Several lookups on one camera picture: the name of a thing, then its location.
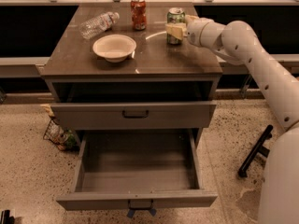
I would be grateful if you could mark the green soda can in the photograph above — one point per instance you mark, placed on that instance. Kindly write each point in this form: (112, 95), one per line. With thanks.
(175, 15)

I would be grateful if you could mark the white paper bowl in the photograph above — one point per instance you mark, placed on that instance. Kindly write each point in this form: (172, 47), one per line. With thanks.
(114, 48)

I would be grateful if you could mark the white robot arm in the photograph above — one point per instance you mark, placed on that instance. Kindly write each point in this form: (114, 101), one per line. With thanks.
(237, 43)

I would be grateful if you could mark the grey upper drawer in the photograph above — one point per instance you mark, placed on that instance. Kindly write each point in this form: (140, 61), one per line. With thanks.
(125, 116)

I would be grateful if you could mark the black object bottom left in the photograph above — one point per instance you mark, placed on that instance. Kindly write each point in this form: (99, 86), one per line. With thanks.
(6, 217)

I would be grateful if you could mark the open grey lower drawer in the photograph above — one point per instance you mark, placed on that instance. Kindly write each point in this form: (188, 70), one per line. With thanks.
(137, 170)

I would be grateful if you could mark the orange soda can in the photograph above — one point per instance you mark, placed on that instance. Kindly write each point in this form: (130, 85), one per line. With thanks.
(138, 11)

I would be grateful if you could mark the grey drawer cabinet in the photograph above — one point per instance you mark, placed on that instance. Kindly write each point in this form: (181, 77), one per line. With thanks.
(155, 72)

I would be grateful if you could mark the clear plastic water bottle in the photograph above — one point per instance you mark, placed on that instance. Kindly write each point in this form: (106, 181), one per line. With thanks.
(99, 24)

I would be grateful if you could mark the black chair base leg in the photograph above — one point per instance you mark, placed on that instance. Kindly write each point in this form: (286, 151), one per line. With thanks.
(258, 148)

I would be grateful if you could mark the wire basket with items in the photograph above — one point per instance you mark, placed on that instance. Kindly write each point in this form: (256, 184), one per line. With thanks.
(64, 140)

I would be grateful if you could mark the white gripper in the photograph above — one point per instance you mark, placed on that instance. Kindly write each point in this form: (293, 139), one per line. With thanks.
(196, 32)

